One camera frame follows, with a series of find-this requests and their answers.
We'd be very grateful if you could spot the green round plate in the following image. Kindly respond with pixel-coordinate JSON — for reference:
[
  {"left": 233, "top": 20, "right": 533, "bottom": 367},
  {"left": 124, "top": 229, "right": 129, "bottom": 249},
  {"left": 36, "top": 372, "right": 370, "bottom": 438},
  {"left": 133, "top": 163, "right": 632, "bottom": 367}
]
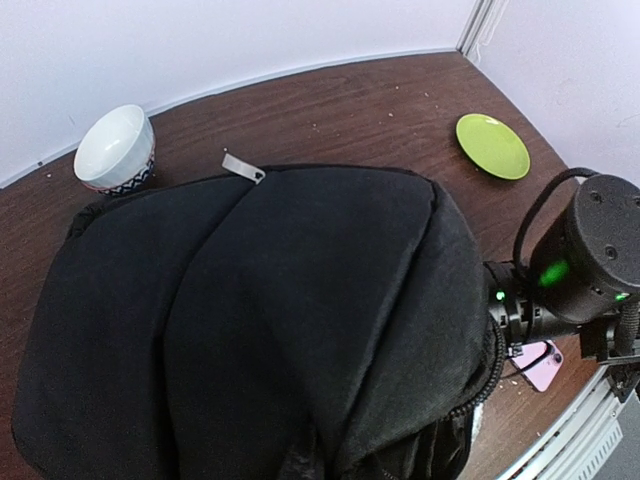
[{"left": 455, "top": 113, "right": 531, "bottom": 181}]

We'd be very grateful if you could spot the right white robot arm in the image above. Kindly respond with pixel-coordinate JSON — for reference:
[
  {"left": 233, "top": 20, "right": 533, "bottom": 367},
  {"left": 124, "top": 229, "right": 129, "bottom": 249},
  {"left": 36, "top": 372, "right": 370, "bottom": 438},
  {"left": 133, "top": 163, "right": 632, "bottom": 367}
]
[{"left": 484, "top": 168, "right": 639, "bottom": 402}]

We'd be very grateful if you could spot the front aluminium rail base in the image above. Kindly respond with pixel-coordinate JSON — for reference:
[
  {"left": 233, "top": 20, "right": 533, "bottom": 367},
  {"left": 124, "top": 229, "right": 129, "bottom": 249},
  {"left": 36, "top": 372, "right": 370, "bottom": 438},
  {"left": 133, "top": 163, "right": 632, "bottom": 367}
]
[{"left": 500, "top": 366, "right": 635, "bottom": 479}]

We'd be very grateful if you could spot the pink smartphone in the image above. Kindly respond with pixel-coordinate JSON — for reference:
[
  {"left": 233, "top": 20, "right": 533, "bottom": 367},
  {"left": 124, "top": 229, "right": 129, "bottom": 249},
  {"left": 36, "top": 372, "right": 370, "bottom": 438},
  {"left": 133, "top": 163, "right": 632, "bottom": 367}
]
[{"left": 511, "top": 340, "right": 564, "bottom": 393}]

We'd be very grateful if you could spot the black student backpack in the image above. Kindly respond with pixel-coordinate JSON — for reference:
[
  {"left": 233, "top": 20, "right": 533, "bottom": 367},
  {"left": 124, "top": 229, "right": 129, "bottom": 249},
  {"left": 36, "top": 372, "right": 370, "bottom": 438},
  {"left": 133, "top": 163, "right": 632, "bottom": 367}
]
[{"left": 11, "top": 166, "right": 504, "bottom": 479}]

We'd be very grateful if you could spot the white patterned ceramic bowl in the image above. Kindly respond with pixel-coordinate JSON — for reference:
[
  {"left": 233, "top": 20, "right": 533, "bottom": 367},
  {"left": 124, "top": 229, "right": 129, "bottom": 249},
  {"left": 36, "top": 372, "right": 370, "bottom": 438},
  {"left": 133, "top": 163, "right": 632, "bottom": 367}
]
[{"left": 73, "top": 104, "right": 156, "bottom": 196}]

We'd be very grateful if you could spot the right aluminium frame post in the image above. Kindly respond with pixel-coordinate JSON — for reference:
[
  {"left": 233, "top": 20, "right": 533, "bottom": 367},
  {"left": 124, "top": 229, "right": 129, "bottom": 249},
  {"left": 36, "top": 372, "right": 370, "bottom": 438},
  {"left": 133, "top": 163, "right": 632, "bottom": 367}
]
[{"left": 456, "top": 0, "right": 507, "bottom": 57}]

